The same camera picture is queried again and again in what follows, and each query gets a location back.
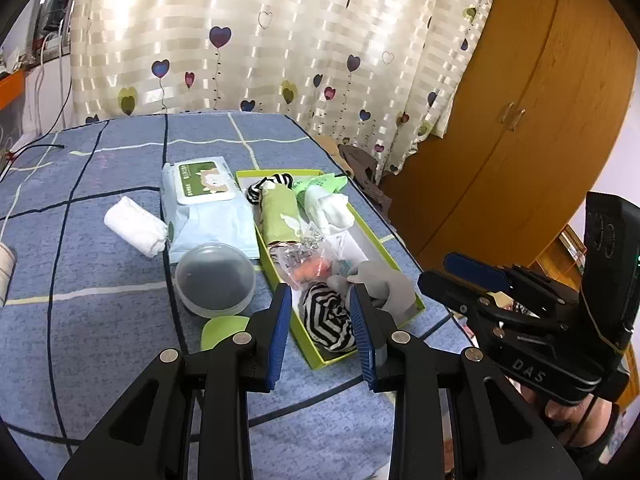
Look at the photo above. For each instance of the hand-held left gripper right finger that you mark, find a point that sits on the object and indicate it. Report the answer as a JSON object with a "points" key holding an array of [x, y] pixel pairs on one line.
{"points": [[361, 345]]}

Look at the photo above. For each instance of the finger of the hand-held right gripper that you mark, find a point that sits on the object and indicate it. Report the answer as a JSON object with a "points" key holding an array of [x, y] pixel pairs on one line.
{"points": [[475, 270], [450, 292]]}

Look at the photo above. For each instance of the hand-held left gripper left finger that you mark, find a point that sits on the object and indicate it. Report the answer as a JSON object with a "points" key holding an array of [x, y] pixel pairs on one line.
{"points": [[280, 340]]}

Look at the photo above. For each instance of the black white striped sock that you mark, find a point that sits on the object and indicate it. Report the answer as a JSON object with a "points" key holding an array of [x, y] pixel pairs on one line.
{"points": [[325, 320], [257, 190]]}

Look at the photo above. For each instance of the grey sock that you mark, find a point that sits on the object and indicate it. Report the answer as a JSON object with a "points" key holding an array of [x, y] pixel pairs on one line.
{"points": [[390, 285]]}

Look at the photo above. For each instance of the clear plastic bag orange items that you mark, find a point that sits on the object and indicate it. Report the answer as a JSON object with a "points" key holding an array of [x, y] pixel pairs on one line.
{"points": [[305, 265]]}

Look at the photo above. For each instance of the green white box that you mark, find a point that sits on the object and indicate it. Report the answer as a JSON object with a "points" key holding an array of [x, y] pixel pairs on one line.
{"points": [[360, 245]]}

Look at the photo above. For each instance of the green towel white print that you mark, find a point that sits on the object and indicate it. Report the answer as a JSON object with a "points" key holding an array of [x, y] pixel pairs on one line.
{"points": [[277, 215]]}

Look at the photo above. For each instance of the white socks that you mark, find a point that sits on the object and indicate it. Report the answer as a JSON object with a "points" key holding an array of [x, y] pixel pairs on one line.
{"points": [[335, 212]]}

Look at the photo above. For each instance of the green plastic bag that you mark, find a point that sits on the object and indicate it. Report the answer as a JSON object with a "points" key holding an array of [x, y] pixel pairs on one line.
{"points": [[310, 185]]}

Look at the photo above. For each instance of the person's right hand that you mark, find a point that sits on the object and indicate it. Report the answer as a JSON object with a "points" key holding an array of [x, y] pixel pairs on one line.
{"points": [[570, 420]]}

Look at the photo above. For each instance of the green jar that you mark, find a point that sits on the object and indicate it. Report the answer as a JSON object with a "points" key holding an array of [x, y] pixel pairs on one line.
{"points": [[220, 332]]}

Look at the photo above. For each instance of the dark jar clear lid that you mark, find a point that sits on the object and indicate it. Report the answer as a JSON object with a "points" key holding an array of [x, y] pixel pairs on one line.
{"points": [[215, 280]]}

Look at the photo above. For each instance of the wooden nightstand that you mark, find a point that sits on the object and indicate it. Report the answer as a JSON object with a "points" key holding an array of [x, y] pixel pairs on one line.
{"points": [[565, 255]]}

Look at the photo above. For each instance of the wet wipes pack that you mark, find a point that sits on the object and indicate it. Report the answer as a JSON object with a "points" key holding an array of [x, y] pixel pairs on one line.
{"points": [[210, 220]]}

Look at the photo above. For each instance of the brown cloth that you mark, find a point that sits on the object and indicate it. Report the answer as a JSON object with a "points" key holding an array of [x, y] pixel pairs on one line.
{"points": [[365, 170]]}

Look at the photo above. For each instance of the wooden wardrobe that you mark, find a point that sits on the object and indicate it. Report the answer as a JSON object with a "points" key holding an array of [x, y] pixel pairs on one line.
{"points": [[525, 110]]}

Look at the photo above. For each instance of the white folded cloth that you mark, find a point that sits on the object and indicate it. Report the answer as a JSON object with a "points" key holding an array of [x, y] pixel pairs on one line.
{"points": [[135, 225]]}

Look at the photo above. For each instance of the rolled beige bandage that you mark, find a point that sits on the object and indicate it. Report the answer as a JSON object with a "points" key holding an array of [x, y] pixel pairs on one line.
{"points": [[6, 275]]}

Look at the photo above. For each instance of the heart print curtain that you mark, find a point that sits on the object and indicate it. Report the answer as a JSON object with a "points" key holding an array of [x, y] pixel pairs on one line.
{"points": [[275, 35]]}

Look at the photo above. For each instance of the clear storage bin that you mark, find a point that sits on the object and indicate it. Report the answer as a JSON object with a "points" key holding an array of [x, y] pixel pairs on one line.
{"points": [[10, 130]]}

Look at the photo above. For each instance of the orange storage tray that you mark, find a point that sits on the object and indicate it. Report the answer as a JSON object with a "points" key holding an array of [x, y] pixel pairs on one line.
{"points": [[10, 87]]}

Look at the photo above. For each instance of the power strip with chargers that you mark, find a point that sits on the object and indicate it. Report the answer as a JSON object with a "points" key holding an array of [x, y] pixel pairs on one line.
{"points": [[55, 10]]}

